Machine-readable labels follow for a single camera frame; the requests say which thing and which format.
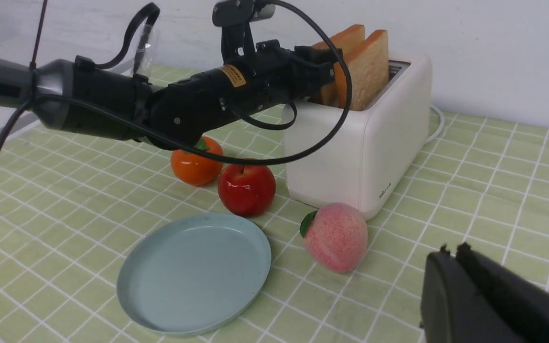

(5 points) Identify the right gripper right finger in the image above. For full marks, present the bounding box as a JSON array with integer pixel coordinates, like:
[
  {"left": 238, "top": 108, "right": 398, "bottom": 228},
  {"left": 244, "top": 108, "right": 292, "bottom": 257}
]
[{"left": 455, "top": 242, "right": 549, "bottom": 343}]

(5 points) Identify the white toaster power cord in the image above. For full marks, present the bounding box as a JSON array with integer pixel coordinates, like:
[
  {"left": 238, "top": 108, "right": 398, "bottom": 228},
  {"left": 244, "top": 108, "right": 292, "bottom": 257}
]
[{"left": 423, "top": 103, "right": 446, "bottom": 145}]

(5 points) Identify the pink peach with leaf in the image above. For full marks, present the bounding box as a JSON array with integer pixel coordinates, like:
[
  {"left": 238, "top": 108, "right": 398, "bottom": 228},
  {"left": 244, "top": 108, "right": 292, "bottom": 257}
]
[{"left": 299, "top": 202, "right": 368, "bottom": 273}]

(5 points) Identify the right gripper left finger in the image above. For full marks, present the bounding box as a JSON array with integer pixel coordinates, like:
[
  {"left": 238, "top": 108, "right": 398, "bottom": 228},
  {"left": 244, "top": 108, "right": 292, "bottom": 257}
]
[{"left": 420, "top": 245, "right": 523, "bottom": 343}]

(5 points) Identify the toast slice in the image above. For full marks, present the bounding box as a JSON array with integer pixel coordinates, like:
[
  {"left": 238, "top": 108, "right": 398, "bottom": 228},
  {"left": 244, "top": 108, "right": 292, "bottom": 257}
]
[
  {"left": 309, "top": 24, "right": 366, "bottom": 106},
  {"left": 344, "top": 29, "right": 389, "bottom": 111}
]

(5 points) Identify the light blue round plate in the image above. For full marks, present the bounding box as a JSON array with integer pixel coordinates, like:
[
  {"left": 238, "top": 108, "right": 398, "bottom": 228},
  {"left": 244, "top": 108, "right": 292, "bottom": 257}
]
[{"left": 116, "top": 212, "right": 272, "bottom": 337}]

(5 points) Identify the thin dark red wire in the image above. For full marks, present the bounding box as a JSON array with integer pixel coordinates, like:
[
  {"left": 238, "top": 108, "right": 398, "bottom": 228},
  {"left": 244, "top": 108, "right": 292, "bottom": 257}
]
[{"left": 29, "top": 0, "right": 49, "bottom": 70}]

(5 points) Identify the orange persimmon with green leaf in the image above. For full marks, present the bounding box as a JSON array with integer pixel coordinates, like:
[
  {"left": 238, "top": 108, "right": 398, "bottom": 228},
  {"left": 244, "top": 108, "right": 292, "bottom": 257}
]
[{"left": 170, "top": 136, "right": 223, "bottom": 187}]

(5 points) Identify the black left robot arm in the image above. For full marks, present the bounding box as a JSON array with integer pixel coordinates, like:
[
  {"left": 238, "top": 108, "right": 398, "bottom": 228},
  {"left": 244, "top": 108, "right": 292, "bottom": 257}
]
[{"left": 0, "top": 40, "right": 337, "bottom": 151}]

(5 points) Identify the red apple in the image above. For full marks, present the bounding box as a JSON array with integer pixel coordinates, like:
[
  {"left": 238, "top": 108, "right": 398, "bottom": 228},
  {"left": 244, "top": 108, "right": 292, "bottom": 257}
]
[{"left": 217, "top": 164, "right": 276, "bottom": 218}]

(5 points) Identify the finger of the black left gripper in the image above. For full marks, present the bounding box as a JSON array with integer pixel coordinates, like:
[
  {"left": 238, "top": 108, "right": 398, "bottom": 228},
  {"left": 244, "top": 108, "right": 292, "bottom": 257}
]
[{"left": 295, "top": 45, "right": 338, "bottom": 98}]

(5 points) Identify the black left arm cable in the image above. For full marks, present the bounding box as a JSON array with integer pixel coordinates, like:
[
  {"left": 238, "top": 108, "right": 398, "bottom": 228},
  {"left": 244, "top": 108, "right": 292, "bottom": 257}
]
[{"left": 0, "top": 0, "right": 353, "bottom": 343}]

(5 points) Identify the white two-slot toaster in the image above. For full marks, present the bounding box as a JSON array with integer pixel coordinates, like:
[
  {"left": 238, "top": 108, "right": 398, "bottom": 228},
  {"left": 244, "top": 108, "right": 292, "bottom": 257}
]
[{"left": 284, "top": 54, "right": 433, "bottom": 220}]

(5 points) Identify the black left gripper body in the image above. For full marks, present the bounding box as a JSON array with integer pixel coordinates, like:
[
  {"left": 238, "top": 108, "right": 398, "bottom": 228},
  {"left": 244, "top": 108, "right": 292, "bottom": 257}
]
[{"left": 148, "top": 40, "right": 334, "bottom": 145}]

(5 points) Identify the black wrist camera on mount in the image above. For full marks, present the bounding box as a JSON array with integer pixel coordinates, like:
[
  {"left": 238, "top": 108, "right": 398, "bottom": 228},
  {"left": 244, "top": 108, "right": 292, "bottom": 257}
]
[{"left": 212, "top": 0, "right": 276, "bottom": 64}]

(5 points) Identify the green checkered tablecloth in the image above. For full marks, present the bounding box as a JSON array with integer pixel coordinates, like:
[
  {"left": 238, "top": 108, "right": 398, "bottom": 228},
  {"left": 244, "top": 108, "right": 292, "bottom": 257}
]
[{"left": 0, "top": 113, "right": 549, "bottom": 343}]

